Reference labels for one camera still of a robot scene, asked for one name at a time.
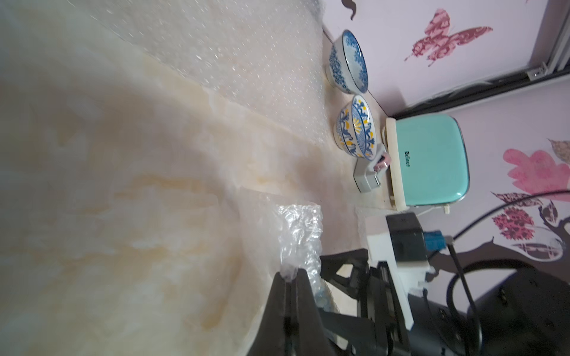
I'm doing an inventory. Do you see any grey tape dispenser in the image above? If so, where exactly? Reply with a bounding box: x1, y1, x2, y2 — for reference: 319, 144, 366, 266
353, 144, 389, 193

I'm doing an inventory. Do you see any blue yellow patterned bowl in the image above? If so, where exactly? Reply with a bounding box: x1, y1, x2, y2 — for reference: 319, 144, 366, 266
333, 95, 378, 161

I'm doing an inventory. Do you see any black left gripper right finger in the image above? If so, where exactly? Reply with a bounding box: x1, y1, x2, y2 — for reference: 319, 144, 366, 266
291, 268, 334, 356

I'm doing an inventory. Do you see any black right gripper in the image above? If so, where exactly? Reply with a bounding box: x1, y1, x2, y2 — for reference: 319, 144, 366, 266
319, 249, 411, 355

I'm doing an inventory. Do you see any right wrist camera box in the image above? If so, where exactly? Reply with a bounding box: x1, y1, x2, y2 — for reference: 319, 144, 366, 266
364, 212, 447, 297

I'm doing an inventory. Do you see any pink tape roll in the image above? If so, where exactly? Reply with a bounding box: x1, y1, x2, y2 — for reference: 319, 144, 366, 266
373, 151, 391, 173

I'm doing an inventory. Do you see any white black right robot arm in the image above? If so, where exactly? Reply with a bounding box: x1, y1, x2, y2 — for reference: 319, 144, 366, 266
320, 249, 569, 355

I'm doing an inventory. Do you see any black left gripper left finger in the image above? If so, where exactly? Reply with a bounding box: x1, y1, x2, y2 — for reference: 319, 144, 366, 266
247, 272, 295, 356

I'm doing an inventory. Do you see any bubble wrap sheet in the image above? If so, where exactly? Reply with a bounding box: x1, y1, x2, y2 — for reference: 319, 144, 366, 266
231, 188, 339, 312
74, 1, 330, 145

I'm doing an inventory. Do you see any mint green toaster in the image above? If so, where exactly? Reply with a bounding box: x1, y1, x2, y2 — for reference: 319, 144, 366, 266
383, 114, 470, 212

